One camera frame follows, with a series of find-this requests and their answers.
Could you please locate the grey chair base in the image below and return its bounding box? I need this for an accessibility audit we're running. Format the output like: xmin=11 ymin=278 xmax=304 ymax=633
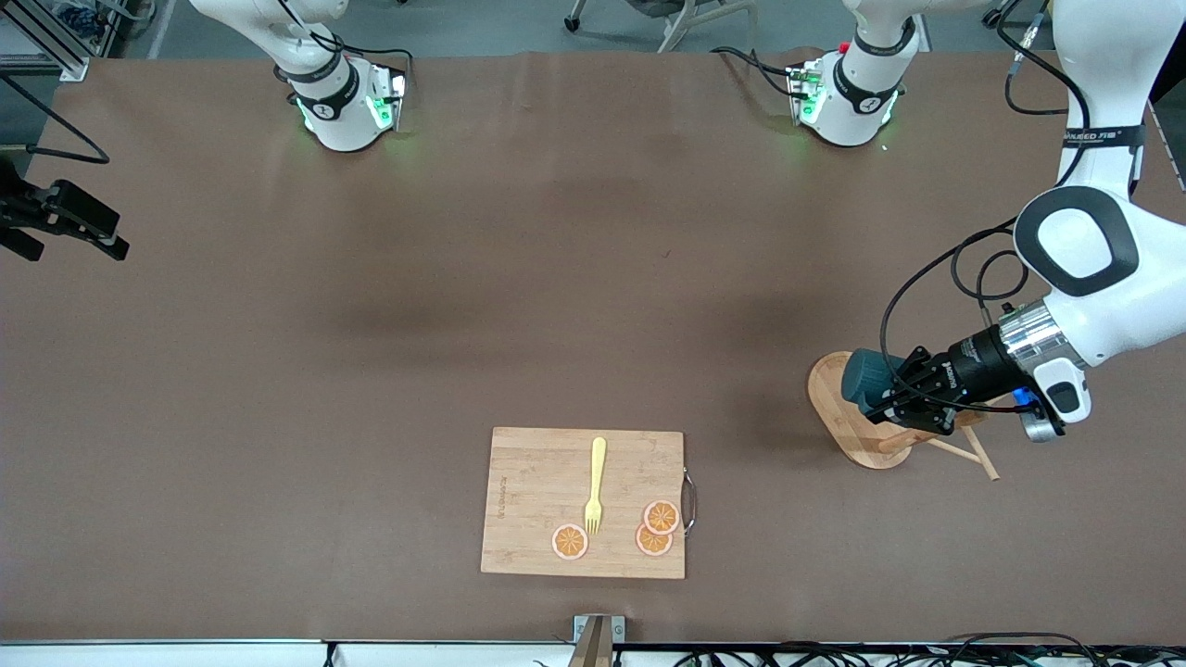
xmin=565 ymin=0 xmax=759 ymax=54

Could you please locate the black arm wrist cable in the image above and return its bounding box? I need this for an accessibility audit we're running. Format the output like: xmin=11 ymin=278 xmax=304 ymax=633
xmin=0 ymin=74 xmax=110 ymax=186
xmin=878 ymin=0 xmax=1094 ymax=413

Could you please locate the wooden mug tree rack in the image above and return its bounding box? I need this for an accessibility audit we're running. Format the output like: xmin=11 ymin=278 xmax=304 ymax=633
xmin=807 ymin=350 xmax=1002 ymax=483

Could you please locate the yellow plastic fork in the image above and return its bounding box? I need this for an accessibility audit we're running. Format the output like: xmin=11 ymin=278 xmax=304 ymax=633
xmin=584 ymin=437 xmax=608 ymax=536

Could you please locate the aluminium frame profile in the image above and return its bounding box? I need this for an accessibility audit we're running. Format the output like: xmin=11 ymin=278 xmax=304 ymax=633
xmin=0 ymin=0 xmax=94 ymax=82

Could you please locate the white table edge rail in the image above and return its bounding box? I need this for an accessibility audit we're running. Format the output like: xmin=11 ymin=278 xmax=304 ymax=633
xmin=0 ymin=639 xmax=1186 ymax=667

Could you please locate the teal mug with yellow inside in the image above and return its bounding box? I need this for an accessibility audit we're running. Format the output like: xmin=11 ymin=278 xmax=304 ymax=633
xmin=841 ymin=348 xmax=918 ymax=418

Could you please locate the black right arm base cable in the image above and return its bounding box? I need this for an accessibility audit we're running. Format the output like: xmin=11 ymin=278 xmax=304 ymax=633
xmin=273 ymin=0 xmax=413 ymax=89

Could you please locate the black left arm base cable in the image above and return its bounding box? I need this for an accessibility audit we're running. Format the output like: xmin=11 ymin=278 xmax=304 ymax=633
xmin=712 ymin=44 xmax=800 ymax=98

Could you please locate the grey metal bracket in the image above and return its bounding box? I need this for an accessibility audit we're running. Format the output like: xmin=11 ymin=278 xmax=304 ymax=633
xmin=573 ymin=614 xmax=625 ymax=667

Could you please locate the black cable bundle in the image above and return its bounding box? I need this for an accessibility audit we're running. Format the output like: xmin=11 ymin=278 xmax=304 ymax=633
xmin=672 ymin=633 xmax=1186 ymax=667

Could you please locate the black arm base cable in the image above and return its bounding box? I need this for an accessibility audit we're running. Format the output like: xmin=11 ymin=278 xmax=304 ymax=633
xmin=273 ymin=0 xmax=413 ymax=89
xmin=712 ymin=44 xmax=800 ymax=98

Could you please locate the black right arm wrist cable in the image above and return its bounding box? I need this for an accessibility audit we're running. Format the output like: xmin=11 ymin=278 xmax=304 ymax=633
xmin=0 ymin=74 xmax=110 ymax=186

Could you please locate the black left arm wrist cable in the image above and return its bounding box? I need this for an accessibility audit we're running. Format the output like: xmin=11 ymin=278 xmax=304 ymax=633
xmin=878 ymin=0 xmax=1094 ymax=413

